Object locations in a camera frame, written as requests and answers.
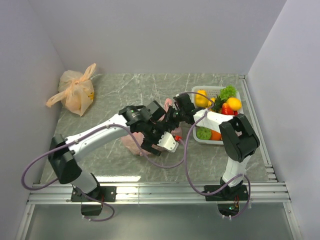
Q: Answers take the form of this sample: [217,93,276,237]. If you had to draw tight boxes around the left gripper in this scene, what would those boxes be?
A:
[141,120,176,156]

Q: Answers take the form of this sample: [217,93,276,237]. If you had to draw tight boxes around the pink plastic bag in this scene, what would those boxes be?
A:
[119,100,180,156]

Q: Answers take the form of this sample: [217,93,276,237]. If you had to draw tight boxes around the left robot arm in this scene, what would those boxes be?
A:
[48,101,178,201]

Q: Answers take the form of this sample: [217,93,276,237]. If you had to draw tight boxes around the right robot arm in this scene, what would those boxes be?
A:
[173,92,260,200]

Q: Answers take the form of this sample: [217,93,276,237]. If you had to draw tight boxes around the fake orange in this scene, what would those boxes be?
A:
[210,130,222,141]

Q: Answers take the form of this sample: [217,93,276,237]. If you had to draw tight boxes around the red fake pepper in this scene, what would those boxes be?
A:
[221,102,235,116]

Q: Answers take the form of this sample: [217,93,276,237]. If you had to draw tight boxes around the green fake lettuce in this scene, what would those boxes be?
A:
[219,85,237,101]

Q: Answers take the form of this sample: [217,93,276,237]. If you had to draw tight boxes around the yellow fake lemon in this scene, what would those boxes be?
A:
[226,97,242,111]

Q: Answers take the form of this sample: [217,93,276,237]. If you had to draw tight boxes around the orange tied plastic bag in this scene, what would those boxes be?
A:
[45,63,97,116]

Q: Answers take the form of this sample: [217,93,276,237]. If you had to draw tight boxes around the yellow bell pepper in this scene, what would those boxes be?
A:
[195,90,215,108]

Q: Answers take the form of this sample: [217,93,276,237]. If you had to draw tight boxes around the green custard apple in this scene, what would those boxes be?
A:
[196,127,212,141]

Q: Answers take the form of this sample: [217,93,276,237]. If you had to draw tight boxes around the white plastic fruit basket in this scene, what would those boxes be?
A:
[191,86,244,145]

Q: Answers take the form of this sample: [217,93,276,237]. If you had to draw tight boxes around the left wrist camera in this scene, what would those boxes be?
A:
[157,132,179,153]

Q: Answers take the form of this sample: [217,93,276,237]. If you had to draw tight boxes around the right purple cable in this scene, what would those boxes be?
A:
[176,91,252,220]

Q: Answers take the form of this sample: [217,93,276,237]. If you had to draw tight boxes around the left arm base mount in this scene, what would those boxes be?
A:
[70,186,117,222]

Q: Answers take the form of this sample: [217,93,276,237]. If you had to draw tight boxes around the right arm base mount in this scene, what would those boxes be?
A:
[202,183,251,220]

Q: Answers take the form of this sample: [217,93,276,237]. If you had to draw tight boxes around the aluminium rail frame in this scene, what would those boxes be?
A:
[17,75,303,240]

